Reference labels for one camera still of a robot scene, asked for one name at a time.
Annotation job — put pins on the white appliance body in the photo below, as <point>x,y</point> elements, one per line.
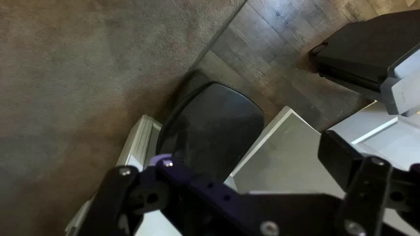
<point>139,139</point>

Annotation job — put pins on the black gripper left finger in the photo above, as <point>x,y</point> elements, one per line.
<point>197,196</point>

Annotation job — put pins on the black flat box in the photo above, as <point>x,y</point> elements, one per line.
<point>362,47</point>

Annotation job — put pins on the black glossy bin lid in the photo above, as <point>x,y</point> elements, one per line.
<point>214,131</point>

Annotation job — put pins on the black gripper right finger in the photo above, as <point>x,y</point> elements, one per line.
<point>365,191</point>

